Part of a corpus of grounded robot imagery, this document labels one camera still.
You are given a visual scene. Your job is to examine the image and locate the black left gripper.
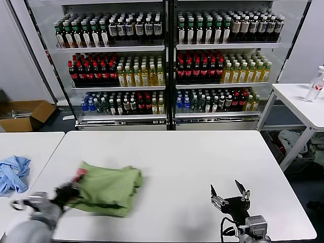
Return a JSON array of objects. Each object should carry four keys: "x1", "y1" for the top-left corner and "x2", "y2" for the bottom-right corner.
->
[{"x1": 53, "y1": 182, "x2": 82, "y2": 205}]

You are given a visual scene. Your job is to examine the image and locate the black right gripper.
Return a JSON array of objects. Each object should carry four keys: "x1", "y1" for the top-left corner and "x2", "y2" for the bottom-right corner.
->
[{"x1": 210, "y1": 179, "x2": 251, "y2": 221}]

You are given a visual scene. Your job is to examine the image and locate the green t-shirt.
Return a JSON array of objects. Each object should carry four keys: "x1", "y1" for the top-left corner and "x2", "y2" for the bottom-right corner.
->
[{"x1": 68, "y1": 160, "x2": 144, "y2": 218}]

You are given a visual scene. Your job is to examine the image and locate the light blue crumpled cloth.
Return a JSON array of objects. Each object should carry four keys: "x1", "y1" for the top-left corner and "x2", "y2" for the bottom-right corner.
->
[{"x1": 0, "y1": 155, "x2": 32, "y2": 195}]

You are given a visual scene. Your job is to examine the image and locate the black laundry basket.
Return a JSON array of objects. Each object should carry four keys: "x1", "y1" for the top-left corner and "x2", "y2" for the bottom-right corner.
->
[{"x1": 263, "y1": 131, "x2": 317, "y2": 173}]

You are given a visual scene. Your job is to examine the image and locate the white crumpled cloth pile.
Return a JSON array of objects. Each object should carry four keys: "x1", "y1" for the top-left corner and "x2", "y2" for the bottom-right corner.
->
[{"x1": 277, "y1": 129, "x2": 309, "y2": 158}]

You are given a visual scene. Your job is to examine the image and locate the open cardboard box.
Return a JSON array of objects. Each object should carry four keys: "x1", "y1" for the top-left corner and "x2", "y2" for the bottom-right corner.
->
[{"x1": 0, "y1": 100, "x2": 57, "y2": 133}]

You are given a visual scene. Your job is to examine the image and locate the black floor object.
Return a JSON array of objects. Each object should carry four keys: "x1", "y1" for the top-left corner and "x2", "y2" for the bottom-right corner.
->
[{"x1": 307, "y1": 200, "x2": 324, "y2": 211}]

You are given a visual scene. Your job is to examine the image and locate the metal parts bundle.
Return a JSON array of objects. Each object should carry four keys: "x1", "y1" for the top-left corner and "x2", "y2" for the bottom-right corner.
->
[{"x1": 11, "y1": 109, "x2": 33, "y2": 119}]

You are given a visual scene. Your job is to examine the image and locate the pale green cloth pile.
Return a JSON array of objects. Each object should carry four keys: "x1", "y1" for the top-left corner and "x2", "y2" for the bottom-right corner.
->
[{"x1": 309, "y1": 136, "x2": 324, "y2": 158}]

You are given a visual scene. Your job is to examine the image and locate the white side table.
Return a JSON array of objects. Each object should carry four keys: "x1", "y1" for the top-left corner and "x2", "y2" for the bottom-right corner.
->
[{"x1": 258, "y1": 83, "x2": 324, "y2": 173}]

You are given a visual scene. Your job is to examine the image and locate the clear plastic water bottle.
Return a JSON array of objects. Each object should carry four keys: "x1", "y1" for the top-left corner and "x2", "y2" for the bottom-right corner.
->
[{"x1": 305, "y1": 65, "x2": 324, "y2": 103}]

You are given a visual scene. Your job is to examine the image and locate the drinks display cabinet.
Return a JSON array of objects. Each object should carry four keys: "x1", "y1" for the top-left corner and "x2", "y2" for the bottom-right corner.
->
[
  {"x1": 168, "y1": 0, "x2": 314, "y2": 131},
  {"x1": 24, "y1": 0, "x2": 169, "y2": 131}
]

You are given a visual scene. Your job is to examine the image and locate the green-cap white-label bottle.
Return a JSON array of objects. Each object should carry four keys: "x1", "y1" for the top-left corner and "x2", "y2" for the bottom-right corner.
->
[
  {"x1": 99, "y1": 20, "x2": 109, "y2": 48},
  {"x1": 186, "y1": 17, "x2": 195, "y2": 45},
  {"x1": 81, "y1": 21, "x2": 91, "y2": 48},
  {"x1": 213, "y1": 17, "x2": 223, "y2": 44},
  {"x1": 63, "y1": 21, "x2": 73, "y2": 49},
  {"x1": 222, "y1": 17, "x2": 232, "y2": 44},
  {"x1": 55, "y1": 21, "x2": 65, "y2": 49},
  {"x1": 72, "y1": 21, "x2": 83, "y2": 49},
  {"x1": 177, "y1": 17, "x2": 186, "y2": 45},
  {"x1": 204, "y1": 17, "x2": 214, "y2": 45},
  {"x1": 195, "y1": 17, "x2": 205, "y2": 45},
  {"x1": 90, "y1": 20, "x2": 100, "y2": 48}
]

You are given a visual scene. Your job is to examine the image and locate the dark bottle blue-white label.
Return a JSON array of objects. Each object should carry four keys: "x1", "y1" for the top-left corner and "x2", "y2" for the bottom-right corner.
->
[
  {"x1": 108, "y1": 18, "x2": 118, "y2": 41},
  {"x1": 275, "y1": 15, "x2": 285, "y2": 42},
  {"x1": 116, "y1": 18, "x2": 126, "y2": 41},
  {"x1": 134, "y1": 17, "x2": 144, "y2": 41},
  {"x1": 125, "y1": 18, "x2": 135, "y2": 41},
  {"x1": 144, "y1": 17, "x2": 154, "y2": 40},
  {"x1": 258, "y1": 15, "x2": 268, "y2": 42},
  {"x1": 249, "y1": 15, "x2": 259, "y2": 42},
  {"x1": 267, "y1": 15, "x2": 276, "y2": 42},
  {"x1": 153, "y1": 17, "x2": 163, "y2": 40}
]

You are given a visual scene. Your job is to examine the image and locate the dark bottle beige label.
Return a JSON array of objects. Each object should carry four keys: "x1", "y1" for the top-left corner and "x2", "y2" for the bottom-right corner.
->
[
  {"x1": 239, "y1": 15, "x2": 249, "y2": 42},
  {"x1": 231, "y1": 15, "x2": 240, "y2": 42}
]

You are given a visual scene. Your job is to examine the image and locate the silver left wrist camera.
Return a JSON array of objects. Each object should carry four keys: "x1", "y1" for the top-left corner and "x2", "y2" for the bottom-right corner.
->
[{"x1": 26, "y1": 191, "x2": 49, "y2": 211}]

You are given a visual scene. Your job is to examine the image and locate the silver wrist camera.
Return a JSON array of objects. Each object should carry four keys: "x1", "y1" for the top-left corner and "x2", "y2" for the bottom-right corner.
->
[
  {"x1": 245, "y1": 215, "x2": 268, "y2": 236},
  {"x1": 26, "y1": 191, "x2": 49, "y2": 211}
]

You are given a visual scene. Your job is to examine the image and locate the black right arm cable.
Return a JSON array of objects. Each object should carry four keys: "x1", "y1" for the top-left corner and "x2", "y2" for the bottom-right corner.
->
[{"x1": 220, "y1": 216, "x2": 240, "y2": 243}]

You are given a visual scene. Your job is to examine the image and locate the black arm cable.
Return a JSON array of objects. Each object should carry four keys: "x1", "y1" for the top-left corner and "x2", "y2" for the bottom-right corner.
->
[
  {"x1": 11, "y1": 198, "x2": 29, "y2": 211},
  {"x1": 220, "y1": 216, "x2": 240, "y2": 243}
]

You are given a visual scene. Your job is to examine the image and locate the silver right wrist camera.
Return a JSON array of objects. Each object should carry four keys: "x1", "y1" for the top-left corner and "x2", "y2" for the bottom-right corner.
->
[{"x1": 245, "y1": 215, "x2": 268, "y2": 236}]

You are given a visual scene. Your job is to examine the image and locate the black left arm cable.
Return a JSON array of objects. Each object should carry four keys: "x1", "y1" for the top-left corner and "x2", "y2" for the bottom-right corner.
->
[{"x1": 11, "y1": 198, "x2": 29, "y2": 211}]

